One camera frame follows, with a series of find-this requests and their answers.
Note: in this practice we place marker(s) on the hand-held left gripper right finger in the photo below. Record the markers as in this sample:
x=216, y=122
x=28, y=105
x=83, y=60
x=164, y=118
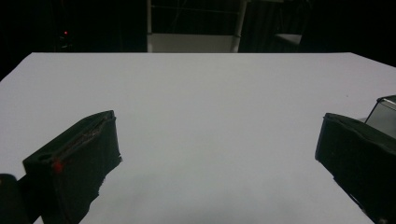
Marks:
x=361, y=155

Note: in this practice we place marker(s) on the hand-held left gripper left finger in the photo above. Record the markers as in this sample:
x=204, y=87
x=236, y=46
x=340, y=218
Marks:
x=77, y=161

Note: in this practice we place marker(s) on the clear plastic compartment box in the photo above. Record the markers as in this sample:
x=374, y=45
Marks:
x=384, y=118

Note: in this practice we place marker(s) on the dark device with red light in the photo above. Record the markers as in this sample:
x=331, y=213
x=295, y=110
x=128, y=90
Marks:
x=65, y=36

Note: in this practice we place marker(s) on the white paper sheet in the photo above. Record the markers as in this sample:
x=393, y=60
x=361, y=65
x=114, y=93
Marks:
x=202, y=118

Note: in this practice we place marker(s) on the white metal desk frame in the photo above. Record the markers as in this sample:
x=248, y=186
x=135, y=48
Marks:
x=193, y=43

